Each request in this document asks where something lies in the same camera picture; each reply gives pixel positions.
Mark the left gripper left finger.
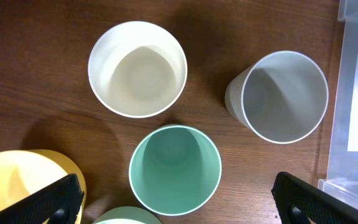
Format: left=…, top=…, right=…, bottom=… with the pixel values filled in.
left=0, top=174, right=84, bottom=224

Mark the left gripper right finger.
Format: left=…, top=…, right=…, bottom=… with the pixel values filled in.
left=272, top=172, right=358, bottom=224

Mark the cream cup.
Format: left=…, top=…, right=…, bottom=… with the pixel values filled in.
left=88, top=21, right=188, bottom=118

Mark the clear plastic storage container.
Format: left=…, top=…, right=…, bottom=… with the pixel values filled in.
left=318, top=0, right=358, bottom=209

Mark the yellow small bowl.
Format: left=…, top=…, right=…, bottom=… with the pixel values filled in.
left=0, top=149, right=86, bottom=211

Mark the mint green small bowl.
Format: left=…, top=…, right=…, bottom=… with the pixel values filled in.
left=93, top=206, right=161, bottom=224

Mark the grey cup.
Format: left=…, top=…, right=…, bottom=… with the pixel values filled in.
left=225, top=50, right=329, bottom=144

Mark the mint green cup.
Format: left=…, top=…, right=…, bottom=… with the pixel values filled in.
left=129, top=124, right=223, bottom=216

